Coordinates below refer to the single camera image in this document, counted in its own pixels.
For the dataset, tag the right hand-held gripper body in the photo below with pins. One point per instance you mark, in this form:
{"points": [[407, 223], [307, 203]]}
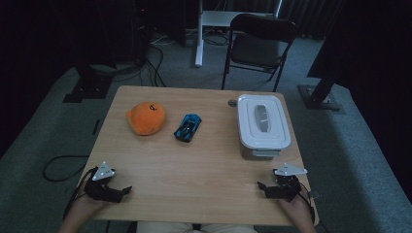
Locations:
{"points": [[288, 187]]}

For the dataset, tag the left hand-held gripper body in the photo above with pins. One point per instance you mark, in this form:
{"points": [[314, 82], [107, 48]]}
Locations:
{"points": [[97, 187]]}

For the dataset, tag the translucent grey storage box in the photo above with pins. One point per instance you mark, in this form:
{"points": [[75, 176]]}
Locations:
{"points": [[245, 154]]}

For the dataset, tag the white container lid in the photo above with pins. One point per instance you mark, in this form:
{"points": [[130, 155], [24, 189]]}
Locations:
{"points": [[249, 129]]}

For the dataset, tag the orange plush toy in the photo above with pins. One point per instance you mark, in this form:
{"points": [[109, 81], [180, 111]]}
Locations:
{"points": [[145, 120]]}

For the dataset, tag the blue toy car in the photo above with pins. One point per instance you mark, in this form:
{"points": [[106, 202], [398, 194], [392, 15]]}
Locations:
{"points": [[188, 127]]}

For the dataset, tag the person's left hand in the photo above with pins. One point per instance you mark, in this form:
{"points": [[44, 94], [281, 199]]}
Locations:
{"points": [[84, 207]]}

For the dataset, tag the person's right hand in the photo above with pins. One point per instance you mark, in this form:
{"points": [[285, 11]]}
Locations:
{"points": [[298, 210]]}

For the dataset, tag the small black floor strip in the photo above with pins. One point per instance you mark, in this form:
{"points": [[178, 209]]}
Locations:
{"points": [[96, 126]]}

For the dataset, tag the black stand base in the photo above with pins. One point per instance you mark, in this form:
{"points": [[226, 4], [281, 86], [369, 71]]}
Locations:
{"points": [[319, 97], [87, 89]]}

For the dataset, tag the black folding chair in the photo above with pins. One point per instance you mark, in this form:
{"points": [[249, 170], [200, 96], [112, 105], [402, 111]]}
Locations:
{"points": [[256, 48]]}

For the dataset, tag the black computer tower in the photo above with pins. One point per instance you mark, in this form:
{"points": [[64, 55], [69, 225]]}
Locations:
{"points": [[141, 32]]}

